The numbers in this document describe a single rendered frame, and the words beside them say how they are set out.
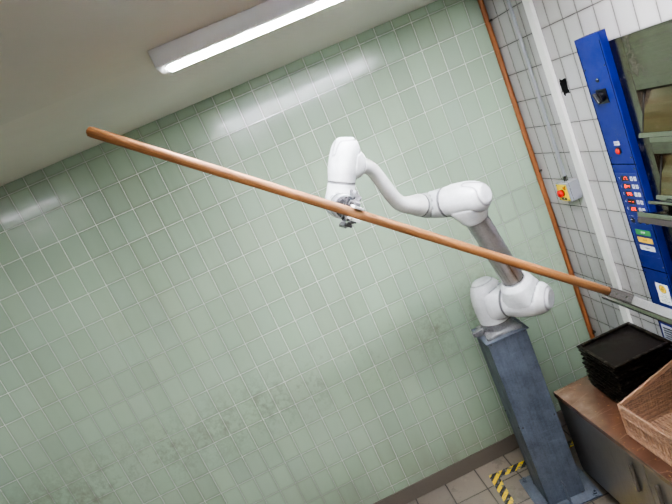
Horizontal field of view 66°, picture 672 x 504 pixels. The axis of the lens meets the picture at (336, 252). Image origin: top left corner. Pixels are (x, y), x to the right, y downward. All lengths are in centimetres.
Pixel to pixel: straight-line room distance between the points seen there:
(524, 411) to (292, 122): 187
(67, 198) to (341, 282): 146
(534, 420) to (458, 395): 57
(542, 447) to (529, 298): 87
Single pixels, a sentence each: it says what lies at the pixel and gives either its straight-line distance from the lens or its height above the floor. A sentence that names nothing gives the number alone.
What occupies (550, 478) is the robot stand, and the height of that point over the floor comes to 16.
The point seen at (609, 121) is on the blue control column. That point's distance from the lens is 251.
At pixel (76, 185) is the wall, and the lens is 291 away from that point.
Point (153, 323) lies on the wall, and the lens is 295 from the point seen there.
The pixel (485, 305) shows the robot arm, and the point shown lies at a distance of 260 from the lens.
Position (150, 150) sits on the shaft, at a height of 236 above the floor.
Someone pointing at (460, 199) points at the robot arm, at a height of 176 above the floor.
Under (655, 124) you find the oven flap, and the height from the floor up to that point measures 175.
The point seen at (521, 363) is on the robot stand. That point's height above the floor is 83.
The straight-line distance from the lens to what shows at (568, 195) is 289.
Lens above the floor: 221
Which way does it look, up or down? 12 degrees down
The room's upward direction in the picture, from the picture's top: 24 degrees counter-clockwise
